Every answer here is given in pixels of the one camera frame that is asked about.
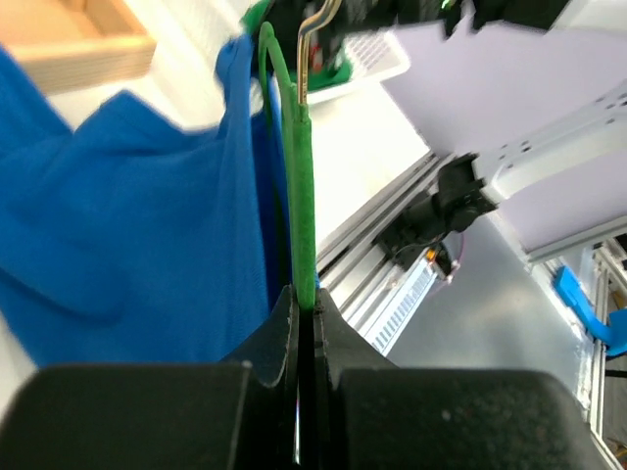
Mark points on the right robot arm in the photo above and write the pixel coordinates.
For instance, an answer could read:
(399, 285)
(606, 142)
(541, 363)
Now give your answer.
(474, 92)

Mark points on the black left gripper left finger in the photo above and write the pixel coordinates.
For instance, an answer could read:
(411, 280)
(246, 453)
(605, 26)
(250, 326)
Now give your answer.
(238, 413)

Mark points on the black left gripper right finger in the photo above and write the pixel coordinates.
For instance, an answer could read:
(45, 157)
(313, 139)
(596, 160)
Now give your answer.
(372, 414)

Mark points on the white plastic basket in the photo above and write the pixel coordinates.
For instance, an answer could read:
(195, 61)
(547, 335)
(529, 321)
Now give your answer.
(375, 57)

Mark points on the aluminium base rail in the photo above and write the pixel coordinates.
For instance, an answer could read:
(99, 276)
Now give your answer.
(348, 258)

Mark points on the white slotted cable duct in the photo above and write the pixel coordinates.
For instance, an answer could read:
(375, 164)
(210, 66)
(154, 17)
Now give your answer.
(405, 295)

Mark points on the blue tank top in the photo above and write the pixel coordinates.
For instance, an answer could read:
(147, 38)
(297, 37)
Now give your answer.
(131, 240)

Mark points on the blue plastic object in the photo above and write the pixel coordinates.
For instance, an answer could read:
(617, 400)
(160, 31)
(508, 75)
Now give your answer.
(613, 335)

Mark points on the green tank top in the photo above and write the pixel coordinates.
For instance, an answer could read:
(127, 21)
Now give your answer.
(328, 62)

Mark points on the wooden clothes rack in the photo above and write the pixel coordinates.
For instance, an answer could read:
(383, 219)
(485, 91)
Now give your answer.
(67, 45)

